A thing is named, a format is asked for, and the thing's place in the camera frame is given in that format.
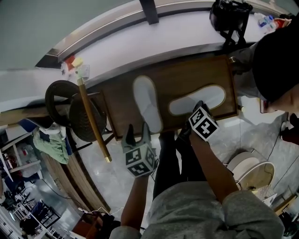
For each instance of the white round pouf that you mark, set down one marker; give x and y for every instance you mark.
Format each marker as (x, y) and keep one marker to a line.
(251, 112)

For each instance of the brown wooden cabinet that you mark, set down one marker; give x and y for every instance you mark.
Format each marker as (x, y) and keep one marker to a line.
(86, 226)

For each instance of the yellow sponge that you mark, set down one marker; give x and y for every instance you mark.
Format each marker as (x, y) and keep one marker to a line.
(78, 62)

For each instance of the black bag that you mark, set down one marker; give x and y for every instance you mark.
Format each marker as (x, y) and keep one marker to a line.
(229, 16)

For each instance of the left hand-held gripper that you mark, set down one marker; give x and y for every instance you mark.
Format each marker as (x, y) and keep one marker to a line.
(140, 159)

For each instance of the tan cardboard sheet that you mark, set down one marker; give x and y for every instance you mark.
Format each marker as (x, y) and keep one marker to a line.
(21, 115)

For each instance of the wooden shoe rack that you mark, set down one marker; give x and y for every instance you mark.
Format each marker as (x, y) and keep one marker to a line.
(182, 74)

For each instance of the white round basket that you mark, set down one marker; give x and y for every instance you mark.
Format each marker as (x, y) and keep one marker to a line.
(259, 175)

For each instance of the person's grey sweater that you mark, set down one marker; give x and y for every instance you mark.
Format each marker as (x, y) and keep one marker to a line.
(191, 214)

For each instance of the red snack packet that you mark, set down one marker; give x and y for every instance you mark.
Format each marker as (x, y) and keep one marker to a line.
(282, 23)

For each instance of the red book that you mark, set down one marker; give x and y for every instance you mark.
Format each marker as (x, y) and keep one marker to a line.
(264, 107)

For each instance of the small red box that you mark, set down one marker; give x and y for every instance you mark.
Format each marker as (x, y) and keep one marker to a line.
(70, 62)

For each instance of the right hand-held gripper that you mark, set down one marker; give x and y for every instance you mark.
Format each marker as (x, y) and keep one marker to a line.
(203, 123)

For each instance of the white wall socket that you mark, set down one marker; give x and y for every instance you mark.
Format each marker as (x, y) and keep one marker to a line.
(84, 71)

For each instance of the black metal frame rack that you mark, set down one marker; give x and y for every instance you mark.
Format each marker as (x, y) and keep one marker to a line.
(44, 214)

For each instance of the curved wooden slat bench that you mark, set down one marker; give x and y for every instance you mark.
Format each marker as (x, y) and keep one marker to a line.
(77, 182)

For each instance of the white slipper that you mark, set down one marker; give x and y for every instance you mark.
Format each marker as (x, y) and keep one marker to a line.
(208, 98)
(148, 102)

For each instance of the person's left leg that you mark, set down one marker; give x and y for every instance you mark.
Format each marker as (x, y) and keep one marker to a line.
(165, 168)

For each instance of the long wooden pole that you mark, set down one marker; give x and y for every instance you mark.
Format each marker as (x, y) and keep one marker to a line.
(93, 116)

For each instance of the person's right leg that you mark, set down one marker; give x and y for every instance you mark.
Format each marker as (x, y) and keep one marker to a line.
(191, 161)

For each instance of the dark round chair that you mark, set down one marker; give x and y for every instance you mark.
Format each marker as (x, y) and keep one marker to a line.
(79, 126)

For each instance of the person's leg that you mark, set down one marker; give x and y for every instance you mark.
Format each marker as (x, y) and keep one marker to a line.
(165, 168)
(191, 161)

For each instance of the light wooden stool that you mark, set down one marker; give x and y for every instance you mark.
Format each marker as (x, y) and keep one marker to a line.
(286, 203)

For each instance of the white perforated tray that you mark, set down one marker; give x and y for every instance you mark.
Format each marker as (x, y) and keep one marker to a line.
(265, 194)

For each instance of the green cloth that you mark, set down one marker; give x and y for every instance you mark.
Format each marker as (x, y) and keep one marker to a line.
(51, 147)

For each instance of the blue cushion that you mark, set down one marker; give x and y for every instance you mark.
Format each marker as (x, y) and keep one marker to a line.
(28, 123)

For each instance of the plastic water bottle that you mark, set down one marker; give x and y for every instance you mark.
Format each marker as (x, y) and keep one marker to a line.
(266, 21)

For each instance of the person's right forearm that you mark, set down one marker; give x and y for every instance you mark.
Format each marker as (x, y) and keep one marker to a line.
(215, 168)

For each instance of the person's left forearm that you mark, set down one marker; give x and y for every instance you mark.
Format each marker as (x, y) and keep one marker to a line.
(136, 200)

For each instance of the dark window post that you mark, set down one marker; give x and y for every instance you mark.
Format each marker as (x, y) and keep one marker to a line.
(149, 11)

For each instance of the white shelf unit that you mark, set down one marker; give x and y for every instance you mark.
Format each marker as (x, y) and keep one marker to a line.
(25, 166)

